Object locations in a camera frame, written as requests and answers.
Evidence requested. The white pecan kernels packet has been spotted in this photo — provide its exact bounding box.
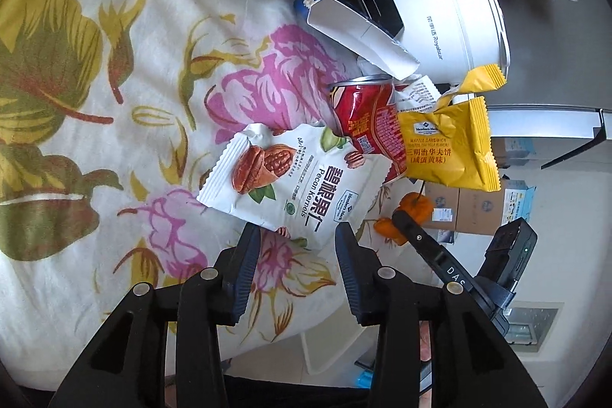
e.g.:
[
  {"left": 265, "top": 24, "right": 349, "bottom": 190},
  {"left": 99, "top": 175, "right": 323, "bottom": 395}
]
[{"left": 197, "top": 123, "right": 392, "bottom": 250}]

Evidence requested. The yellow snack packet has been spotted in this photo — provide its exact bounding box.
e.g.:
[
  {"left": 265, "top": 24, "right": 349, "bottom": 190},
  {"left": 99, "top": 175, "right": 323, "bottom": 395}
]
[{"left": 394, "top": 64, "right": 506, "bottom": 193}]

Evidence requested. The red crushed can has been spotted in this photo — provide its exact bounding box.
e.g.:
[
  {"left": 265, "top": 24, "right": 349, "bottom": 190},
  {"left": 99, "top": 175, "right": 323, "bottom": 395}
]
[{"left": 329, "top": 76, "right": 407, "bottom": 183}]

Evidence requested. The white torn carton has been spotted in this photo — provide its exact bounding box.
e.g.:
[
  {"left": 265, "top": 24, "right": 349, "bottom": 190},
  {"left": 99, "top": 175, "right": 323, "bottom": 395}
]
[{"left": 293, "top": 0, "right": 420, "bottom": 81}]

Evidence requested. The white trash bin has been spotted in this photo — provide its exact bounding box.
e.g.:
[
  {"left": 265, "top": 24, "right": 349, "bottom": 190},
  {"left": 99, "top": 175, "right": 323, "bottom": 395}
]
[{"left": 300, "top": 327, "right": 379, "bottom": 376}]

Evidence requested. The blue white small box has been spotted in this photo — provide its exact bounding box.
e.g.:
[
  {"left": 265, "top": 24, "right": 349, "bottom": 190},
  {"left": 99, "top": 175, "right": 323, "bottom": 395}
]
[{"left": 502, "top": 179, "right": 536, "bottom": 224}]

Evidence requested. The upper cardboard box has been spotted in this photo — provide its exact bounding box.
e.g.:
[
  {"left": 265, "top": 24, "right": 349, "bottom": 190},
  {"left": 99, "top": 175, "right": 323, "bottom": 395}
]
[{"left": 456, "top": 190, "right": 505, "bottom": 235}]

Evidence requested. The cardboard box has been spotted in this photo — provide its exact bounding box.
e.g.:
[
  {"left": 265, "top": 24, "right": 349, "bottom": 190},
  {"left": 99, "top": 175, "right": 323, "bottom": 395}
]
[
  {"left": 456, "top": 190, "right": 505, "bottom": 235},
  {"left": 423, "top": 182, "right": 459, "bottom": 231}
]

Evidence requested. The lower cardboard box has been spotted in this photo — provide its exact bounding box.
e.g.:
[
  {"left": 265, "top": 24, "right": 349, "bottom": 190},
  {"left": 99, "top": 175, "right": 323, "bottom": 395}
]
[{"left": 423, "top": 182, "right": 459, "bottom": 231}]

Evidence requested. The grey refrigerator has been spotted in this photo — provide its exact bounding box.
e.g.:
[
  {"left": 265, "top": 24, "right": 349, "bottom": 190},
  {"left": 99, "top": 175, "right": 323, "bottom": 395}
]
[{"left": 488, "top": 0, "right": 611, "bottom": 172}]

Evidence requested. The white electric pot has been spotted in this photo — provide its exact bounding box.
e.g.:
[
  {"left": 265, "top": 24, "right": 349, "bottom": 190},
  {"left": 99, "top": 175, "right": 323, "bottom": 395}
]
[{"left": 393, "top": 0, "right": 510, "bottom": 84}]

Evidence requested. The floral tablecloth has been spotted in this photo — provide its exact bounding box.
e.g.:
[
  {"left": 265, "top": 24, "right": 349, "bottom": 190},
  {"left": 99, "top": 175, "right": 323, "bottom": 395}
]
[{"left": 1, "top": 0, "right": 368, "bottom": 390}]

